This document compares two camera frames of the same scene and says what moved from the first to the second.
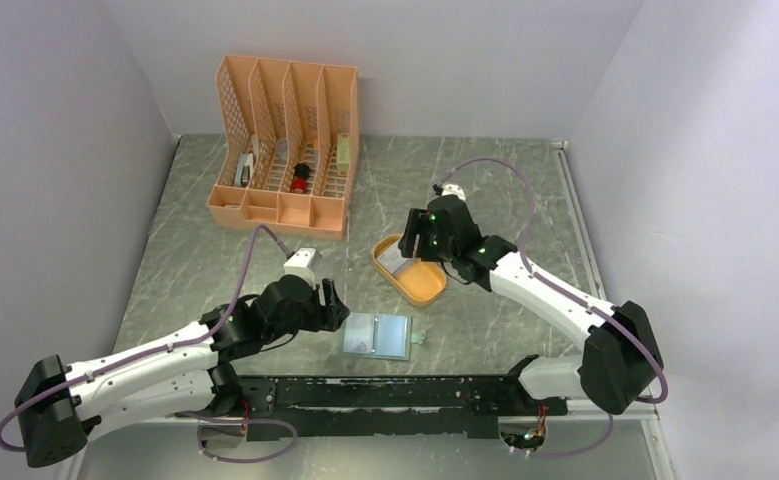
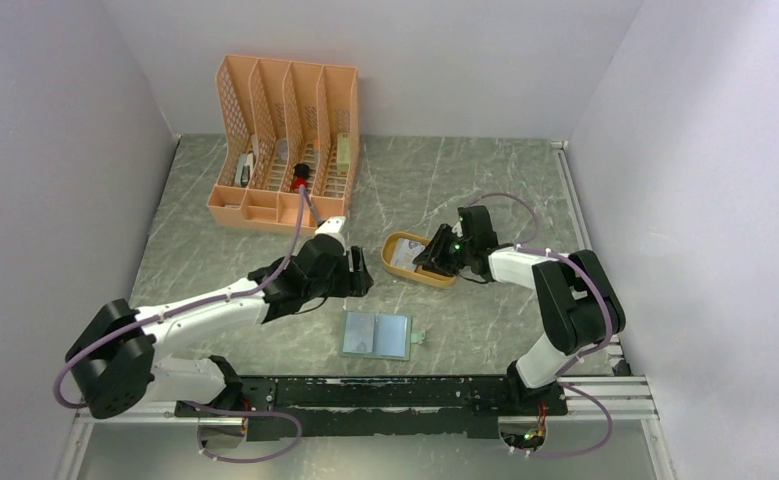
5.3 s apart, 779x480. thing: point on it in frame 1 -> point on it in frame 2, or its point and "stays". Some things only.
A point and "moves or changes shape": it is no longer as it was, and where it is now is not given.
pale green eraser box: (343, 154) stays
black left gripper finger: (333, 316) -> (361, 283)
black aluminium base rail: (451, 407) stays
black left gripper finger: (335, 309) -> (360, 270)
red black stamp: (302, 172) stays
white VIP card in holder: (358, 333) stays
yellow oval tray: (419, 282) moves or changes shape
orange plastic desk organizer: (288, 141) stays
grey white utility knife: (244, 169) stays
